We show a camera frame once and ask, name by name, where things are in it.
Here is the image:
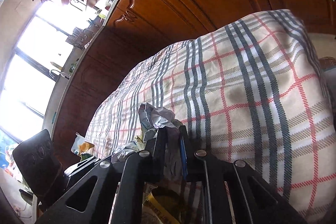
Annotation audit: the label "grey wrapper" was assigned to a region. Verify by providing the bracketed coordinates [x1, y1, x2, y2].
[138, 102, 182, 181]

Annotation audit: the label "green yellow snack pouch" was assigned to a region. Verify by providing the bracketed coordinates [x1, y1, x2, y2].
[141, 183, 187, 224]

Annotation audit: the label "wooden lower kitchen cabinets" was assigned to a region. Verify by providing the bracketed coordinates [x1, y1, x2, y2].
[52, 0, 335, 167]

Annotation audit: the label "crumpled white tissue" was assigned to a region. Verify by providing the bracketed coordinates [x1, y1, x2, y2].
[111, 140, 145, 163]

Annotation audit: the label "yellow white plastic wrapper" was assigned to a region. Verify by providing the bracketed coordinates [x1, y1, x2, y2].
[71, 132, 95, 160]

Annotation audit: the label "plaid tablecloth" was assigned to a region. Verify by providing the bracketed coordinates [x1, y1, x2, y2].
[85, 10, 335, 223]

